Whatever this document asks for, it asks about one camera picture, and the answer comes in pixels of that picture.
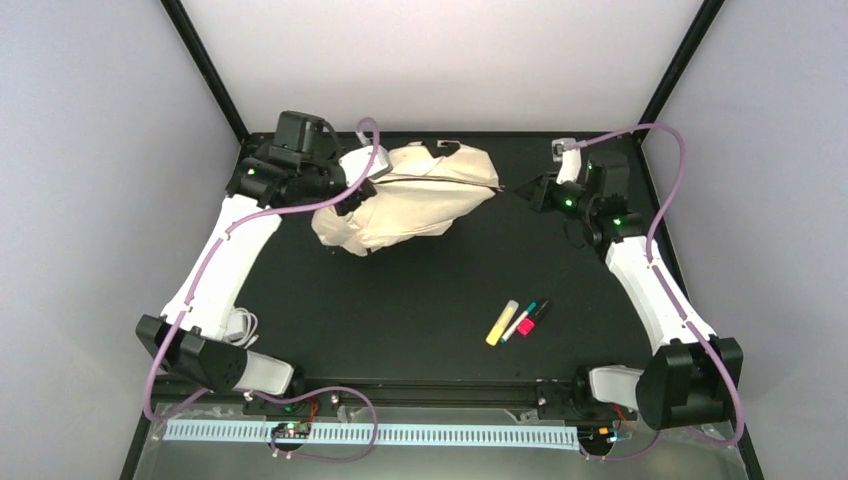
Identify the light blue slotted cable duct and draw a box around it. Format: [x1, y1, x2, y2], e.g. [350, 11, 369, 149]
[160, 419, 579, 451]

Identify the small circuit board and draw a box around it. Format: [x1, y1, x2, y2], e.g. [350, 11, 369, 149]
[271, 421, 312, 442]

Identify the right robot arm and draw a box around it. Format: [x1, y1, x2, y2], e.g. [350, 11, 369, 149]
[516, 138, 744, 430]

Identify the yellow highlighter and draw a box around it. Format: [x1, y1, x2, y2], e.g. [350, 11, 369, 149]
[485, 300, 519, 346]

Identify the white charger with cable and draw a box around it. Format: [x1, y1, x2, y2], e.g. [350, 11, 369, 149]
[223, 307, 259, 349]

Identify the black frame rail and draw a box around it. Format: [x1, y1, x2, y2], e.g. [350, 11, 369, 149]
[119, 374, 763, 480]

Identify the beige canvas backpack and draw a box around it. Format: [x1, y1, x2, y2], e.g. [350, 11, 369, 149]
[311, 140, 502, 257]

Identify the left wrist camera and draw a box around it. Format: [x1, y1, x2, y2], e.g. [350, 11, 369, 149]
[339, 146, 393, 187]

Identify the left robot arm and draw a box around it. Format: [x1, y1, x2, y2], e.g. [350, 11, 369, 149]
[136, 111, 390, 395]

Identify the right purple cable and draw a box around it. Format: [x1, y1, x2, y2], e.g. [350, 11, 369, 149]
[572, 122, 747, 462]

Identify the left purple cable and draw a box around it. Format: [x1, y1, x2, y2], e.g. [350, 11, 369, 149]
[142, 117, 382, 464]

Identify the pink black highlighter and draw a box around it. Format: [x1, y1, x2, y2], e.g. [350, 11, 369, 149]
[516, 299, 551, 336]

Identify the teal white marker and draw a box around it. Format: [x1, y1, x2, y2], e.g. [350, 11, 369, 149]
[500, 301, 537, 343]

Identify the purple cable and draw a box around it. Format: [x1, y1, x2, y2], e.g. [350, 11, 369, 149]
[142, 117, 382, 464]
[572, 122, 747, 462]

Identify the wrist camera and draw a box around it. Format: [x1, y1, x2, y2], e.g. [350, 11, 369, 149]
[551, 138, 582, 185]
[339, 146, 393, 187]

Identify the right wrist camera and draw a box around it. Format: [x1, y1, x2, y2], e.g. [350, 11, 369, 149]
[551, 138, 582, 185]

